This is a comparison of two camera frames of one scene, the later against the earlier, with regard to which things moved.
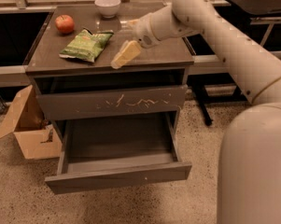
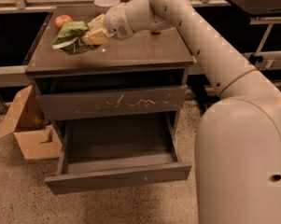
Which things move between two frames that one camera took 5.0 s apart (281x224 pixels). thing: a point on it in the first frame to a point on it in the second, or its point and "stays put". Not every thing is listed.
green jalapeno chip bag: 86,45 to 68,38
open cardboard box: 37,137 stays put
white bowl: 107,7 stays put
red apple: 64,23 stays put
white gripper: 142,31 to 116,21
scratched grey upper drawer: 99,103 stays put
